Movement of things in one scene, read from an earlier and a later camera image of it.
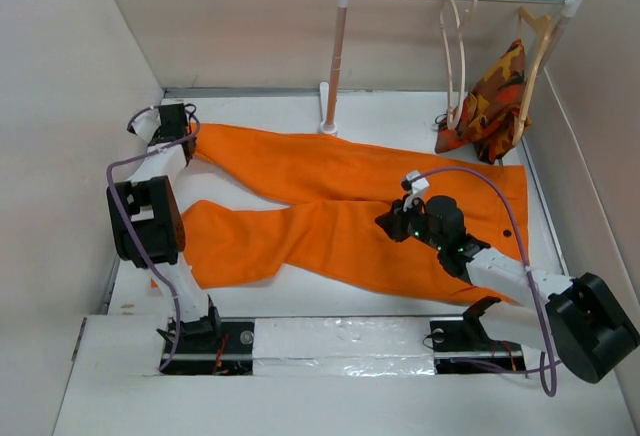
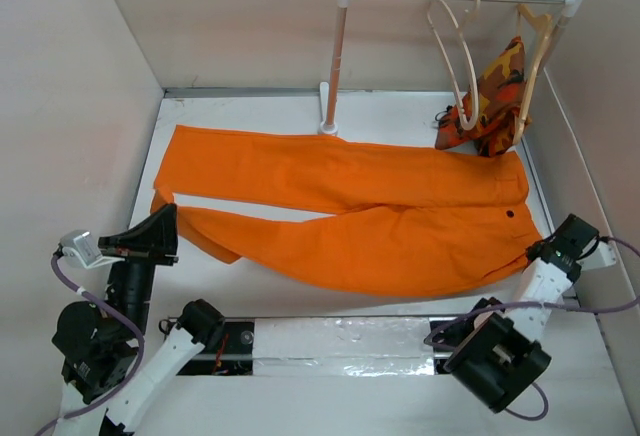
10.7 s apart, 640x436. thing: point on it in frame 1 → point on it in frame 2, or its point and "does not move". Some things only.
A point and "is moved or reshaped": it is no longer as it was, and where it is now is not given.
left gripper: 156,136 → 149,239
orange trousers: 334,193 is moved or reshaped
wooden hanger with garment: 542,26 does not move
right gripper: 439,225 → 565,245
